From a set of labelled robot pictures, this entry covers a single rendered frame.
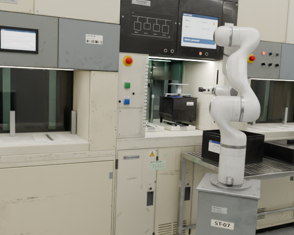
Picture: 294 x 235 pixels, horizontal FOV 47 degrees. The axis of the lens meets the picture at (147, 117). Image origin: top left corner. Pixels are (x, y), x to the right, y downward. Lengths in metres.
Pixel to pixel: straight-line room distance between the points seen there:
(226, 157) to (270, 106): 1.87
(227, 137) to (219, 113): 0.12
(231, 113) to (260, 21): 1.25
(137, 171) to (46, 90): 0.84
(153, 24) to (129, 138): 0.73
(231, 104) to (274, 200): 1.58
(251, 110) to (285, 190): 1.59
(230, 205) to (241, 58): 0.69
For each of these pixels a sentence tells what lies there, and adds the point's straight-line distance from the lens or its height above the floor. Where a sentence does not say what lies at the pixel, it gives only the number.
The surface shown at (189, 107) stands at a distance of 2.55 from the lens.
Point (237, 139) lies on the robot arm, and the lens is 1.60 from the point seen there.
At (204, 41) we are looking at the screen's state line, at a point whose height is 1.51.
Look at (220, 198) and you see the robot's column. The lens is 1.60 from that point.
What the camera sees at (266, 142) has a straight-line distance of 2.37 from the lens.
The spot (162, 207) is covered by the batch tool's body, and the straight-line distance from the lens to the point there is 2.39.
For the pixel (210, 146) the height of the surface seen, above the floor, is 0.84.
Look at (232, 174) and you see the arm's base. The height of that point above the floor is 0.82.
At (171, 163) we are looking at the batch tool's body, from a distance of 2.32.
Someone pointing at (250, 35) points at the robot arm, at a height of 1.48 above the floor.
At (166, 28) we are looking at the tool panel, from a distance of 2.22.
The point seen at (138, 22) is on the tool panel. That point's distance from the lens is 2.14.
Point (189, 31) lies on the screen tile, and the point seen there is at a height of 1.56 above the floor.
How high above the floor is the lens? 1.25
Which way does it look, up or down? 7 degrees down
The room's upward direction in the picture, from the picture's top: 2 degrees clockwise
